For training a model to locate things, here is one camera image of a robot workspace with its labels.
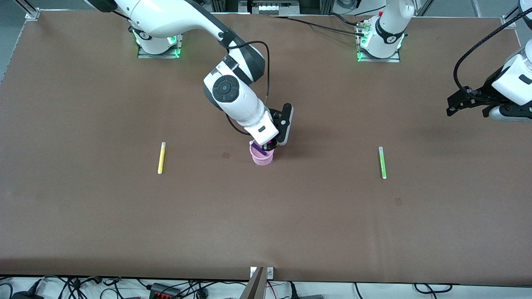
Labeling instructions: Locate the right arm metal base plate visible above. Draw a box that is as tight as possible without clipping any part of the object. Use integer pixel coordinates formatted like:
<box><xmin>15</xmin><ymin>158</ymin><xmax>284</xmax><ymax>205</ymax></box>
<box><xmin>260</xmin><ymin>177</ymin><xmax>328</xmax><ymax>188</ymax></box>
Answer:
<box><xmin>137</xmin><ymin>33</ymin><xmax>184</xmax><ymax>59</ymax></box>

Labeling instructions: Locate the brown wooden strut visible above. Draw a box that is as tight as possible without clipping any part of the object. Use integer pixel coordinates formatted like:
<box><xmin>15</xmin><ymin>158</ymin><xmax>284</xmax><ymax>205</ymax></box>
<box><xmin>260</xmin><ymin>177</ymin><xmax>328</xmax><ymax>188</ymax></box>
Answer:
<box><xmin>239</xmin><ymin>267</ymin><xmax>266</xmax><ymax>299</ymax></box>

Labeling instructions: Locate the black looped floor cable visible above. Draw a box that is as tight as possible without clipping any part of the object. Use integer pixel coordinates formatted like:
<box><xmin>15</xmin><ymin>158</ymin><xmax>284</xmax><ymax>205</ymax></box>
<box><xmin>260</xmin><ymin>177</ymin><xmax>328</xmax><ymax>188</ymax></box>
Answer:
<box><xmin>414</xmin><ymin>283</ymin><xmax>453</xmax><ymax>295</ymax></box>

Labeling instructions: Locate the pink plastic cup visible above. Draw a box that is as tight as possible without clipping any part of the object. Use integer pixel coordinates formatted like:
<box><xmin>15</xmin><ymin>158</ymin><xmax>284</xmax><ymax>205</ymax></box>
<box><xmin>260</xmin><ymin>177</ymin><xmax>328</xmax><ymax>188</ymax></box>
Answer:
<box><xmin>249</xmin><ymin>140</ymin><xmax>275</xmax><ymax>166</ymax></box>

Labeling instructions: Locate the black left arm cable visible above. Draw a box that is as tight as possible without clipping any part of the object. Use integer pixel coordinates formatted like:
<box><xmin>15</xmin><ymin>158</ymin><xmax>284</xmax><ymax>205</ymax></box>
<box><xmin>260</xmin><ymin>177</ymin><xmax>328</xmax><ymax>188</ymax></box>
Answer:
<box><xmin>454</xmin><ymin>8</ymin><xmax>532</xmax><ymax>98</ymax></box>

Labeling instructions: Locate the short black table cable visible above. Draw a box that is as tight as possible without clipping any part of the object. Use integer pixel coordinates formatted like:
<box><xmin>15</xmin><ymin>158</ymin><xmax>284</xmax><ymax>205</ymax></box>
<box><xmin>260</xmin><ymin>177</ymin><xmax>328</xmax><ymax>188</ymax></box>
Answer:
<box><xmin>328</xmin><ymin>12</ymin><xmax>363</xmax><ymax>27</ymax></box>

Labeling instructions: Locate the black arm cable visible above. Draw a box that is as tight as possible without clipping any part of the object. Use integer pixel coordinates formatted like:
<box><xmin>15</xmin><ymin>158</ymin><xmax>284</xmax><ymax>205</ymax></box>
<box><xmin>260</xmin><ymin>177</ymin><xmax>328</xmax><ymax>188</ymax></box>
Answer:
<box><xmin>454</xmin><ymin>8</ymin><xmax>532</xmax><ymax>98</ymax></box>
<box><xmin>226</xmin><ymin>41</ymin><xmax>271</xmax><ymax>136</ymax></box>

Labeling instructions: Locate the long black table cable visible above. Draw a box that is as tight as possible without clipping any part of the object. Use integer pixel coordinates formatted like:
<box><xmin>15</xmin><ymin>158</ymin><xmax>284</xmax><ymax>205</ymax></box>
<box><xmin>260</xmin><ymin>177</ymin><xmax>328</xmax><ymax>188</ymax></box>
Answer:
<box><xmin>269</xmin><ymin>15</ymin><xmax>366</xmax><ymax>37</ymax></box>

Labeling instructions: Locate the black orange power strip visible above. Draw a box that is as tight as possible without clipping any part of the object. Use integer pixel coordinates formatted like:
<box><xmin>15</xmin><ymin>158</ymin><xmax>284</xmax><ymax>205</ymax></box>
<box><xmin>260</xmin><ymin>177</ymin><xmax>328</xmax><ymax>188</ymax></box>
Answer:
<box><xmin>150</xmin><ymin>283</ymin><xmax>182</xmax><ymax>299</ymax></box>

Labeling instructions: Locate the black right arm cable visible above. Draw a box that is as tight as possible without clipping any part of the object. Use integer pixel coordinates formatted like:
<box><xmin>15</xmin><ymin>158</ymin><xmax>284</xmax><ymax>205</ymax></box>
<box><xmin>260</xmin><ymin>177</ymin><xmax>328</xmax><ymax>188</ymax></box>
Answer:
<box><xmin>226</xmin><ymin>41</ymin><xmax>271</xmax><ymax>136</ymax></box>

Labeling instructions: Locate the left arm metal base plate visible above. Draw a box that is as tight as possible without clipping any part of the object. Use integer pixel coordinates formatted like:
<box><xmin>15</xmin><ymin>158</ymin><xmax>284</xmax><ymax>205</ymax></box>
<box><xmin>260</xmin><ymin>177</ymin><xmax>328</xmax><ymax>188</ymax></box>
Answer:
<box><xmin>357</xmin><ymin>21</ymin><xmax>401</xmax><ymax>63</ymax></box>

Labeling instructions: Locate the aluminium frame with connectors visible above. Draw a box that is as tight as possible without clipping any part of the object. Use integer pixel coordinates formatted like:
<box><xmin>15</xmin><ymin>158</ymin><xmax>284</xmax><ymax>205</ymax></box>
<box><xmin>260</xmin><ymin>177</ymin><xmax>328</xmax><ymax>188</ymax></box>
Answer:
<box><xmin>210</xmin><ymin>0</ymin><xmax>333</xmax><ymax>15</ymax></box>

